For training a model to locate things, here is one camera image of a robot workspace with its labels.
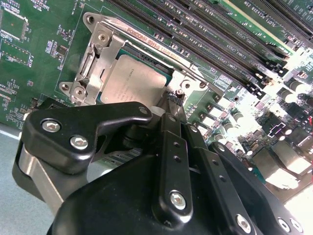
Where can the metal socket cover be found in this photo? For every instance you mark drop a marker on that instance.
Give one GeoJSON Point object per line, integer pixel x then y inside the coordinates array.
{"type": "Point", "coordinates": [104, 63]}

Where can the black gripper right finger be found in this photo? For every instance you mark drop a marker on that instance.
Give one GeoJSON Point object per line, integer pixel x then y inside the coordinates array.
{"type": "Point", "coordinates": [216, 170]}

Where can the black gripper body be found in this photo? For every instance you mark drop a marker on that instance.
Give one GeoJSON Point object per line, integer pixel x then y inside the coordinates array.
{"type": "Point", "coordinates": [117, 208]}

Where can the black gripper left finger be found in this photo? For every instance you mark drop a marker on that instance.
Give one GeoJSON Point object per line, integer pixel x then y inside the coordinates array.
{"type": "Point", "coordinates": [61, 137]}

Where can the square silver CPU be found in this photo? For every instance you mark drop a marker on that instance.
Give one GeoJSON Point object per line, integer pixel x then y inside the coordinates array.
{"type": "Point", "coordinates": [132, 80]}

